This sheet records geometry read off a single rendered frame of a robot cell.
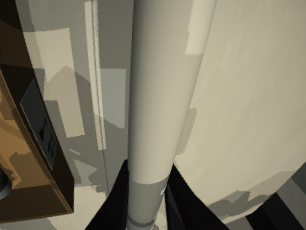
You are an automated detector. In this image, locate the tan open cardboard box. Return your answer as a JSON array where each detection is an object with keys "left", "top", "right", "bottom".
[{"left": 0, "top": 0, "right": 74, "bottom": 224}]

